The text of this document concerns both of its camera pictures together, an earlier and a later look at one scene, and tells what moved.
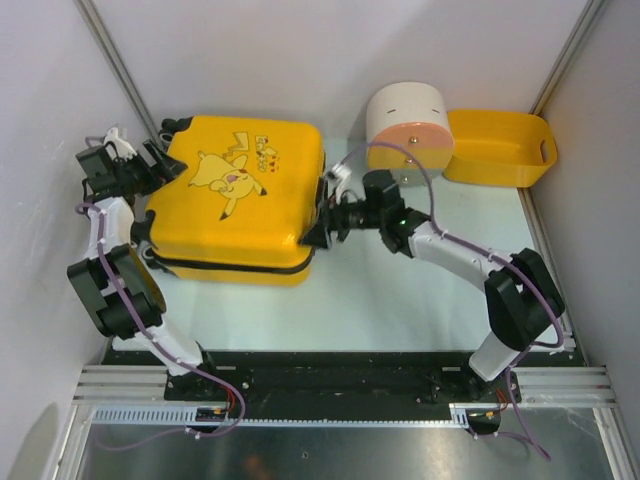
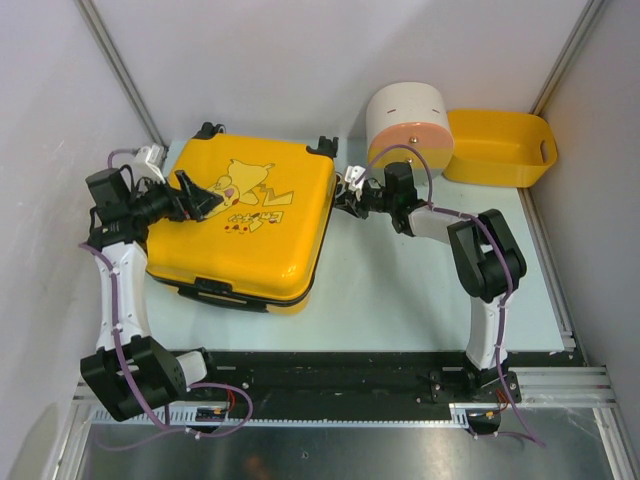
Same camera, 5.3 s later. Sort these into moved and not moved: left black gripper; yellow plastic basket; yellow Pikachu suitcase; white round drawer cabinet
Moved: left black gripper; yellow Pikachu suitcase
Not moved: yellow plastic basket; white round drawer cabinet
